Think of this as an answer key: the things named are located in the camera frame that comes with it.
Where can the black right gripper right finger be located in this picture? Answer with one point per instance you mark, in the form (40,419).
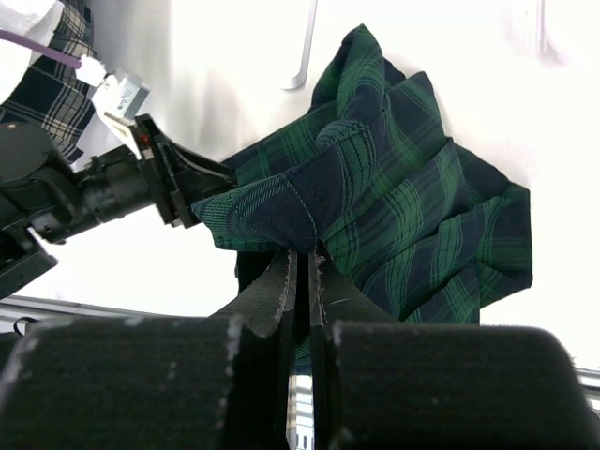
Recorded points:
(383,384)

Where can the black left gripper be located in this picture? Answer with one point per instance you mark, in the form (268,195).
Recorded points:
(167,175)

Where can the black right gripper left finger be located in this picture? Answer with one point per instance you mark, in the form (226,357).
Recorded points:
(150,382)

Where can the dark green plaid skirt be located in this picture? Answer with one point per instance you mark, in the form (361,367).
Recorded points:
(427,230)

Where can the white pleated skirt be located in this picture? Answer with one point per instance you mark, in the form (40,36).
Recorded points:
(36,20)

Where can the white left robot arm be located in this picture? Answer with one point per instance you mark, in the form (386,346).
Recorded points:
(43,198)

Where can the navy plaid skirt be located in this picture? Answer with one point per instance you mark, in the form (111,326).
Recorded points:
(50,96)

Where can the silver clothes rack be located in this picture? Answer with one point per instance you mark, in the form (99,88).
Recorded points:
(299,79)

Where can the aluminium mounting rail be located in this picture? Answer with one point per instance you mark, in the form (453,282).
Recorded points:
(19,312)

